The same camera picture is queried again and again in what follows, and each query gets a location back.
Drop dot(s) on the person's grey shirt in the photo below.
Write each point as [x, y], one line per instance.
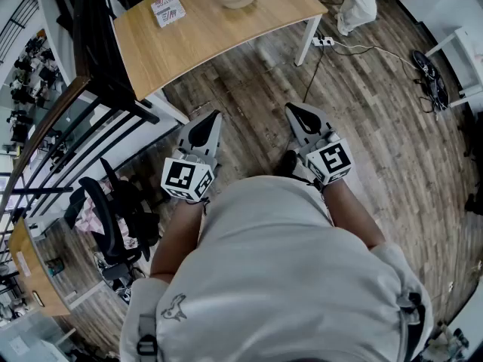
[271, 270]

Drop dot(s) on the wooden table with white legs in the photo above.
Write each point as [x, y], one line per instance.
[211, 43]

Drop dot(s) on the printed booklet with flag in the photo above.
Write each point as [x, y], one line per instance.
[168, 11]

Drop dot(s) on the person's right forearm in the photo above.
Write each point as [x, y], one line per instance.
[349, 213]

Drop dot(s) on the pink checkered cloth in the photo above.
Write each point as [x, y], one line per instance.
[87, 219]

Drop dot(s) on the person's left forearm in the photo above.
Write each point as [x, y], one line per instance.
[177, 236]

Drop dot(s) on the black railing with wooden handrail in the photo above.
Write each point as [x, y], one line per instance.
[56, 108]

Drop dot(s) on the small wooden desk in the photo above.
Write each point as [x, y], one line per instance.
[34, 273]

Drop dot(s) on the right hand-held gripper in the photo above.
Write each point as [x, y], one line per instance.
[330, 160]

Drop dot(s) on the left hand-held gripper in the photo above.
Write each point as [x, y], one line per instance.
[186, 177]

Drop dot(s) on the person's right black shoe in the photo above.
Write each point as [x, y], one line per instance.
[287, 162]

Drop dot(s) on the white shelf rack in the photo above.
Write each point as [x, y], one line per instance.
[469, 51]

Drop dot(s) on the black sneaker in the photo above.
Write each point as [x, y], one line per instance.
[426, 64]
[437, 92]

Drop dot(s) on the black office chair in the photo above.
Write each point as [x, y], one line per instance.
[102, 217]

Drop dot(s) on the white power strip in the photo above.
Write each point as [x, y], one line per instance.
[322, 42]

